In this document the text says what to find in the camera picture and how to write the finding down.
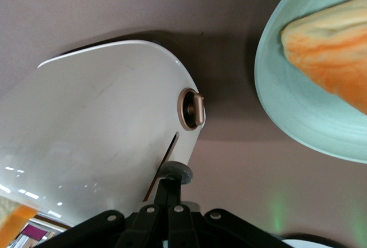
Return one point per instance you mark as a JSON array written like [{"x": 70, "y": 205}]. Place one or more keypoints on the light green round plate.
[{"x": 286, "y": 102}]

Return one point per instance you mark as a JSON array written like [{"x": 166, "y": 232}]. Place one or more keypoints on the toast slice with orange crust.
[{"x": 11, "y": 222}]

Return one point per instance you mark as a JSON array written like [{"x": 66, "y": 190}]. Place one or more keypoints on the triangular orange bread piece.
[{"x": 329, "y": 59}]

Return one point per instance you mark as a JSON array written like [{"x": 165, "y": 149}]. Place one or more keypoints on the white two-slot toaster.
[{"x": 86, "y": 116}]

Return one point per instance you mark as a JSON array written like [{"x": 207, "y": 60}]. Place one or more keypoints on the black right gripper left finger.
[{"x": 134, "y": 230}]

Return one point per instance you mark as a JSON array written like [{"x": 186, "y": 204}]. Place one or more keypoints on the brown table cover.
[{"x": 86, "y": 1}]

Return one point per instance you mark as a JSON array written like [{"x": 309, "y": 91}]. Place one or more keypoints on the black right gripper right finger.
[{"x": 206, "y": 230}]

